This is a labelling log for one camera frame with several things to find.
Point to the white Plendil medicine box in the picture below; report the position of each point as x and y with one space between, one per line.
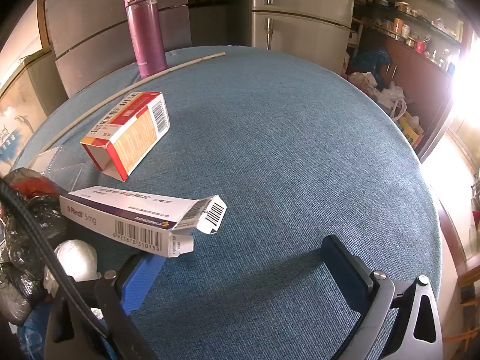
157 224

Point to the black plastic trash bag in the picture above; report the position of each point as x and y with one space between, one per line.
24 266

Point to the pile of plastic bags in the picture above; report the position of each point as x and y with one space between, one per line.
364 73

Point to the grey cabinet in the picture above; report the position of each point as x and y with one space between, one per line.
90 38

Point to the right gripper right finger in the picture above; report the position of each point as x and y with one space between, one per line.
349 272

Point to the purple thermos bottle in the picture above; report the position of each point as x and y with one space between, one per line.
144 27

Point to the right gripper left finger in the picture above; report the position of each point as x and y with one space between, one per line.
136 278

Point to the wooden shelf with jars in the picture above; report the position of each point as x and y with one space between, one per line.
421 40

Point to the white chest freezer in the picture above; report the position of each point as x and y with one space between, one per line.
29 96

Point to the red plastic bag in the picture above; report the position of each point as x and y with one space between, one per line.
31 183

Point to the white thin rod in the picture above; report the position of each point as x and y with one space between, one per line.
126 90

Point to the white paper ball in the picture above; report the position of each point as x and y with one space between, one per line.
78 259

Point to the blue tablecloth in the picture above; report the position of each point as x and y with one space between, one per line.
296 153

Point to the orange white medicine box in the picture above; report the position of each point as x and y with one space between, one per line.
127 133

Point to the silver refrigerator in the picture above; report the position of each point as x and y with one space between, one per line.
314 30

